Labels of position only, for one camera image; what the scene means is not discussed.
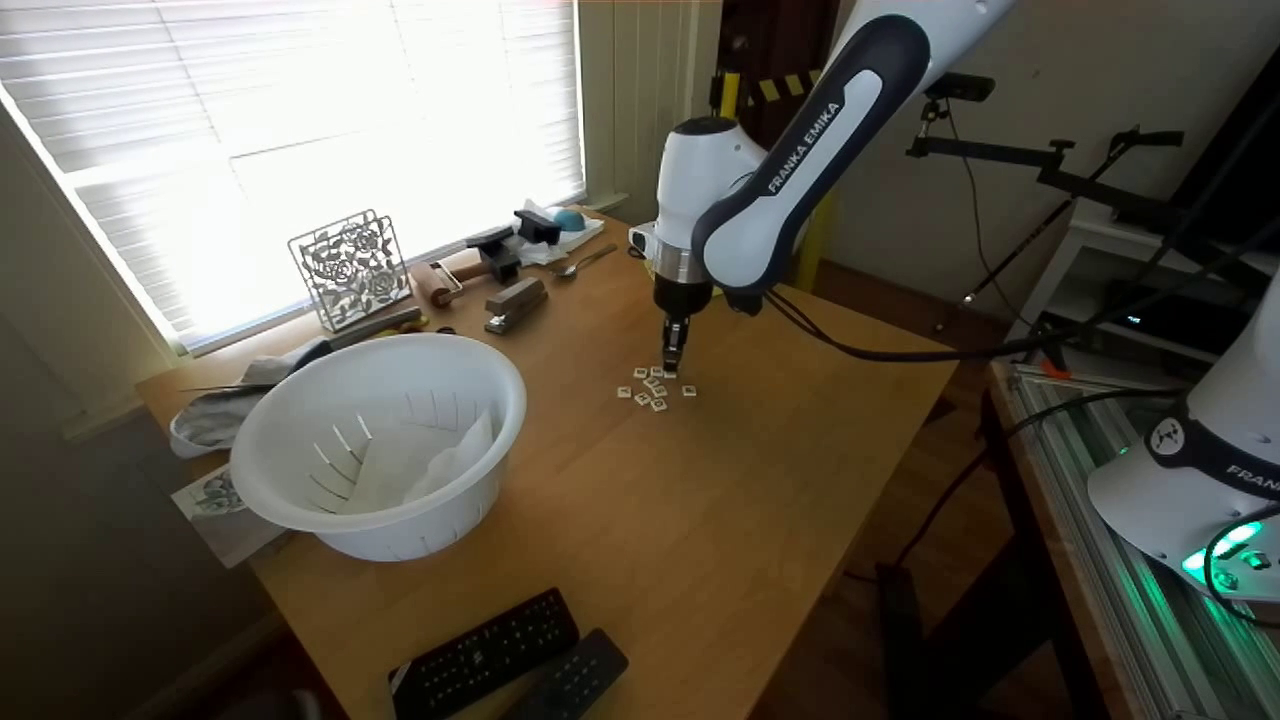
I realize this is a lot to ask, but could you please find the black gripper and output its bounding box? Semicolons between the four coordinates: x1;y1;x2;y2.
651;276;707;375

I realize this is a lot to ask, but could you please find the metal spoon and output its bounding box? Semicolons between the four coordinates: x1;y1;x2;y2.
552;236;620;284

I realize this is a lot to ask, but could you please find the white flat tray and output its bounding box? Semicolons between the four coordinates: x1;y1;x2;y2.
524;211;613;272

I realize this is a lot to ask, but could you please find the grey metal stapler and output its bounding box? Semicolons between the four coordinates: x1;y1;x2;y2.
478;272;552;334

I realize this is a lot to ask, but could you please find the black round tape dispenser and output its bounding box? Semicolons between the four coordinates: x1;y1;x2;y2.
513;209;562;249

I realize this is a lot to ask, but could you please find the black hole punch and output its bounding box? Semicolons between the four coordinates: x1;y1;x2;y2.
465;225;529;288

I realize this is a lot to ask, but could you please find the brown wooden item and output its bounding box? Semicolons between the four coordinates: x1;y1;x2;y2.
411;254;465;314

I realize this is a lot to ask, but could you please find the white plastic bowl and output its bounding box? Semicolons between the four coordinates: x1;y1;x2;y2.
227;329;532;569

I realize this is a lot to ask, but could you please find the dark cabinet with hazard tape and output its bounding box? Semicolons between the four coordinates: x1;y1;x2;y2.
710;0;855;152

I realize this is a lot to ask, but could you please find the small black remote control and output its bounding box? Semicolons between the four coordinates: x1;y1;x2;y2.
505;627;631;720

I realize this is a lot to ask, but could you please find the large black remote control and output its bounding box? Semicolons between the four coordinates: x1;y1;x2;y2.
388;582;584;720

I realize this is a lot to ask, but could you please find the white shelf unit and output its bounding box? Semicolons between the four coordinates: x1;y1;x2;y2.
1031;197;1280;370

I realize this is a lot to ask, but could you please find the white window blind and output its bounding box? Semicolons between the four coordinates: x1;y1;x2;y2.
0;0;591;361

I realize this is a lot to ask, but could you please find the grey cloth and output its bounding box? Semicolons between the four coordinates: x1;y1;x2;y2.
167;348;341;464

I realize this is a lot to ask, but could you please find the patterned paper card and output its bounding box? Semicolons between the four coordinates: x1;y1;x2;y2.
167;459;293;570

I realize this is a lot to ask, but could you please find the aluminium robot mounting platform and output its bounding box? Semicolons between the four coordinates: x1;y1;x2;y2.
993;356;1280;720

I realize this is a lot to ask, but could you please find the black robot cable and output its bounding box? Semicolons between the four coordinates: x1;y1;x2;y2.
759;284;1110;370

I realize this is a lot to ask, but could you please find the black loose cable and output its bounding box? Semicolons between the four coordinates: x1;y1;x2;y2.
885;381;1202;578

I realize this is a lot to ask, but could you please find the white wire mesh holder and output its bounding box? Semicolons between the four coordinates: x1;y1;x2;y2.
283;209;415;334

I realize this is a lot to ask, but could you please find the black camera on boom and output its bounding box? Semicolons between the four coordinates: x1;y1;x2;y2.
919;72;999;107

